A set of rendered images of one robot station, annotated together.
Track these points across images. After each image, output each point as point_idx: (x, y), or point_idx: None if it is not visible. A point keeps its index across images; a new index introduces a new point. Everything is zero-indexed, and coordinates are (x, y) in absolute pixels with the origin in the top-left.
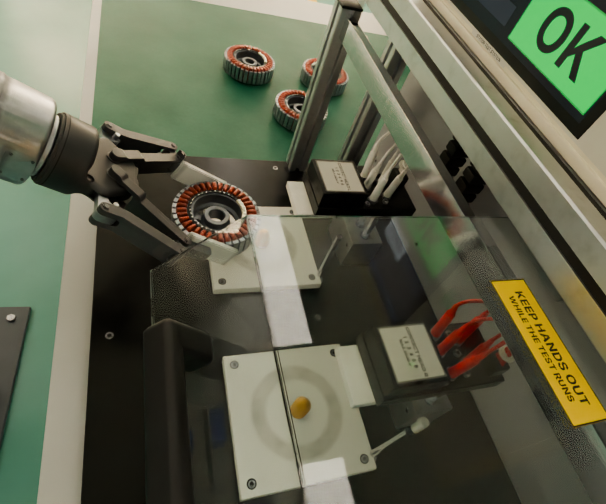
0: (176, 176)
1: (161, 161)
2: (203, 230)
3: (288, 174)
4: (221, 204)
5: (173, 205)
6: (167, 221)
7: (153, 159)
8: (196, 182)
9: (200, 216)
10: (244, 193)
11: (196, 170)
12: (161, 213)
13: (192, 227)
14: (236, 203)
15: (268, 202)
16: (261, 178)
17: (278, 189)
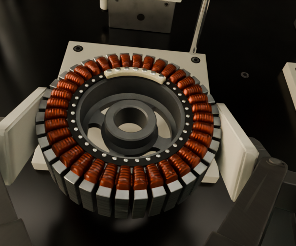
0: (13, 170)
1: (2, 177)
2: (191, 142)
3: None
4: (89, 112)
5: (105, 193)
6: (257, 191)
7: None
8: (31, 136)
9: (114, 153)
10: (91, 60)
11: (20, 116)
12: (242, 200)
13: (183, 161)
14: (110, 80)
15: (42, 74)
16: None
17: (18, 56)
